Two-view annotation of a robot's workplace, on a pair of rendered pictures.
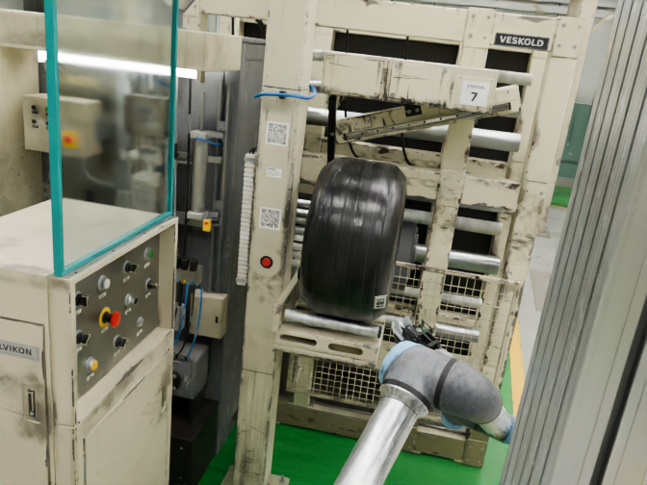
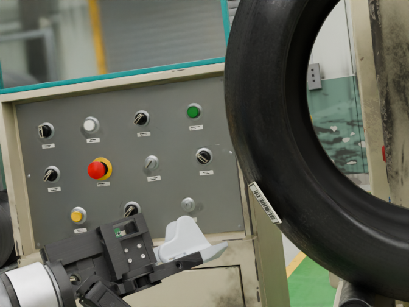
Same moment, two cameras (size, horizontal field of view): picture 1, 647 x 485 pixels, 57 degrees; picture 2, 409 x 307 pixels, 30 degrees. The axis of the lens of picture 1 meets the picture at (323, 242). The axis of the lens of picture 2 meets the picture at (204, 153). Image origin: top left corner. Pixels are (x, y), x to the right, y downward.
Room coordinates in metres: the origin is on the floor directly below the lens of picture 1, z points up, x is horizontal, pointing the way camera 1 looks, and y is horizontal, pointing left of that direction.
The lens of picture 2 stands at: (1.74, -1.15, 1.17)
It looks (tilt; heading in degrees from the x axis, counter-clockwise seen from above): 3 degrees down; 95
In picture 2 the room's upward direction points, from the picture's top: 7 degrees counter-clockwise
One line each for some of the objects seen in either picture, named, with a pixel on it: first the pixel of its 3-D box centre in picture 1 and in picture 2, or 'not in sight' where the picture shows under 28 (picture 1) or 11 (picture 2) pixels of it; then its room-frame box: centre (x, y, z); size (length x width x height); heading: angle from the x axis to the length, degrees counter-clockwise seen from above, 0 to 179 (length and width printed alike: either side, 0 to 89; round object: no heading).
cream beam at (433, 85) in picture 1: (408, 81); not in sight; (2.26, -0.24, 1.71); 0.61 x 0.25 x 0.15; 81
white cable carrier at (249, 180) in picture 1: (248, 220); not in sight; (1.99, 0.27, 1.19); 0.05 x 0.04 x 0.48; 171
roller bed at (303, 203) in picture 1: (304, 230); not in sight; (2.39, 0.08, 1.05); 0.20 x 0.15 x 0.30; 81
